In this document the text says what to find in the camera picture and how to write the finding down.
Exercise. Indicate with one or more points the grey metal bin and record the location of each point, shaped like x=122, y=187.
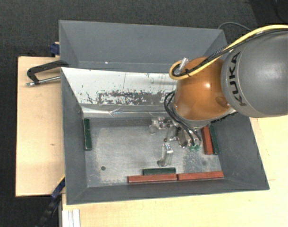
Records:
x=125, y=148

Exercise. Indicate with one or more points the pale flat board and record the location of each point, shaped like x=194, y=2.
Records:
x=37, y=131

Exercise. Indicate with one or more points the red-brown flat block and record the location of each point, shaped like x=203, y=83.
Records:
x=152, y=178
x=200, y=175
x=207, y=142

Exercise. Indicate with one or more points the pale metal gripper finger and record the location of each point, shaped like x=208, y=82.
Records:
x=154, y=126
x=167, y=153

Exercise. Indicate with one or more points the dark green flat block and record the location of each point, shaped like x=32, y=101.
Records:
x=214, y=141
x=159, y=171
x=87, y=134

